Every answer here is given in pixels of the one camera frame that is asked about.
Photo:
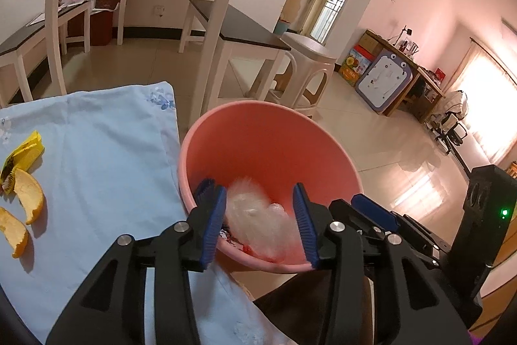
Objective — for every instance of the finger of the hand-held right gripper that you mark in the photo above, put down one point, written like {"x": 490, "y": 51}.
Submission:
{"x": 355, "y": 217}
{"x": 375, "y": 211}

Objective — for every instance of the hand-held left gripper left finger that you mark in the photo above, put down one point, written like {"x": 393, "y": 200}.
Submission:
{"x": 212, "y": 223}

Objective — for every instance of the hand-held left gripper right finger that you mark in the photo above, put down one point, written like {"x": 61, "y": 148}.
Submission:
{"x": 305, "y": 227}

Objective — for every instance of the white plastic bag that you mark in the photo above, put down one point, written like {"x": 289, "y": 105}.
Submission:
{"x": 250, "y": 207}

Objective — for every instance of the pink plastic basin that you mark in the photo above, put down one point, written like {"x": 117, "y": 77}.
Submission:
{"x": 262, "y": 143}

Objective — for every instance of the bright window curtain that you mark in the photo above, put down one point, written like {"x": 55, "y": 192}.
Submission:
{"x": 492, "y": 102}

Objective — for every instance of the blue framed drawing board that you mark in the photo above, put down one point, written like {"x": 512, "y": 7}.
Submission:
{"x": 387, "y": 80}

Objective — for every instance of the light blue floral tablecloth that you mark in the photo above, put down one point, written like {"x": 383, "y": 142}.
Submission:
{"x": 101, "y": 147}

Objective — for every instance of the wooden desk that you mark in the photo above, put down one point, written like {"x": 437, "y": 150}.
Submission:
{"x": 428, "y": 80}

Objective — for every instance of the colourful fruit box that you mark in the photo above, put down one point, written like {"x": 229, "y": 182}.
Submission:
{"x": 353, "y": 64}

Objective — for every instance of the cardboard box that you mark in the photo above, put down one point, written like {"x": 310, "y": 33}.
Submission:
{"x": 369, "y": 42}

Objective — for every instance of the white plastic stool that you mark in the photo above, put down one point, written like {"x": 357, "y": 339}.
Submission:
{"x": 311, "y": 46}

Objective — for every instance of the orange peel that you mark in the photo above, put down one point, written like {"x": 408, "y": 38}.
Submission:
{"x": 18, "y": 236}
{"x": 34, "y": 199}

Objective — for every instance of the yellow wrapper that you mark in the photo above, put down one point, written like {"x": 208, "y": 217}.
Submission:
{"x": 26, "y": 153}

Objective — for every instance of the white bench with dark seat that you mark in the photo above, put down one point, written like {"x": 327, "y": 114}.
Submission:
{"x": 238, "y": 25}
{"x": 20, "y": 40}

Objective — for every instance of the red bin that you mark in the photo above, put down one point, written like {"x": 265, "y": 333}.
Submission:
{"x": 101, "y": 29}

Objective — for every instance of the white paper sheet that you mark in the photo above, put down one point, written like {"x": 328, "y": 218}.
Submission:
{"x": 36, "y": 19}

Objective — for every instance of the wall socket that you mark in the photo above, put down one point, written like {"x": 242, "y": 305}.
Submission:
{"x": 159, "y": 10}

